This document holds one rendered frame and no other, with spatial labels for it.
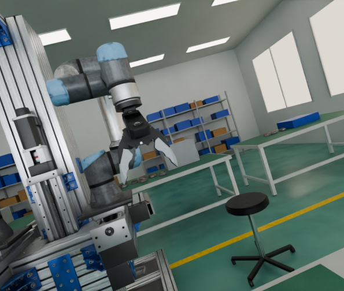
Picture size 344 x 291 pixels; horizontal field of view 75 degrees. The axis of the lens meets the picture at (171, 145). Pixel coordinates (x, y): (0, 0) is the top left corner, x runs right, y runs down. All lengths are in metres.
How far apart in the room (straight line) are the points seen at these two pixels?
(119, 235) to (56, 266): 0.32
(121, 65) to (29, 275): 0.91
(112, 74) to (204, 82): 7.01
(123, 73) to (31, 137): 0.71
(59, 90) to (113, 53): 0.18
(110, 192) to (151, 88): 6.28
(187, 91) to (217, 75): 1.14
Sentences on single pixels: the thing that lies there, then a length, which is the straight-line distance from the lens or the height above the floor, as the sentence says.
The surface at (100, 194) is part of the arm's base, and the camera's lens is 1.04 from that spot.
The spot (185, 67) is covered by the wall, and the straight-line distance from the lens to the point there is 7.54.
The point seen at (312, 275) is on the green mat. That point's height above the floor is 0.75.
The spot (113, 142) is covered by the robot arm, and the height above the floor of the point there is 1.28.
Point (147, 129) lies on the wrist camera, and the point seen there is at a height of 1.27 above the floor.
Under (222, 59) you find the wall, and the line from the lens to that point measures 8.01.
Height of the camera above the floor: 1.24
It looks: 3 degrees down
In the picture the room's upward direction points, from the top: 18 degrees counter-clockwise
